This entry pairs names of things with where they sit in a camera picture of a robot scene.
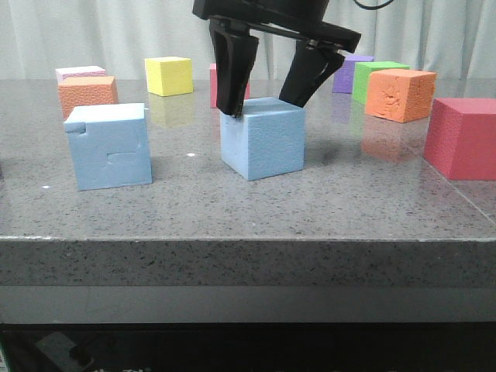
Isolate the large red foam cube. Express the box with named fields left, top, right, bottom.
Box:
left=424, top=98, right=495, bottom=181

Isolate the black cable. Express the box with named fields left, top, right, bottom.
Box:
left=351, top=0, right=396, bottom=10

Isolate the blue dented foam cube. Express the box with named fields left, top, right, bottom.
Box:
left=64, top=103, right=153, bottom=191

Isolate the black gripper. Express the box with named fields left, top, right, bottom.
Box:
left=192, top=0, right=361, bottom=117

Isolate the light blue foam cube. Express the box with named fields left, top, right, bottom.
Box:
left=220, top=97, right=305, bottom=181

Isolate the red foam cube back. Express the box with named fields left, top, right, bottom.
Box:
left=210, top=62, right=250, bottom=116

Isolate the yellow foam cube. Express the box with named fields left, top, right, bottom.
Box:
left=144, top=57, right=194, bottom=97

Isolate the orange foam cube right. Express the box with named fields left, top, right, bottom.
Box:
left=365, top=68, right=437, bottom=123

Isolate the orange foam cube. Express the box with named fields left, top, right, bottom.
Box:
left=365, top=68, right=437, bottom=123
left=57, top=76, right=119, bottom=119

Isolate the orange foam cube left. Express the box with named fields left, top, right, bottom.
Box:
left=57, top=76, right=119, bottom=119

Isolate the pink foam cube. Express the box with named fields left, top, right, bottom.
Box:
left=55, top=65, right=107, bottom=83

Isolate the green foam cube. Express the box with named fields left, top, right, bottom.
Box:
left=352, top=61, right=410, bottom=105

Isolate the grey curtain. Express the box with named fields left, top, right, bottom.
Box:
left=1, top=1, right=495, bottom=79

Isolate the purple foam cube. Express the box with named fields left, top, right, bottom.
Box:
left=332, top=54, right=375, bottom=94

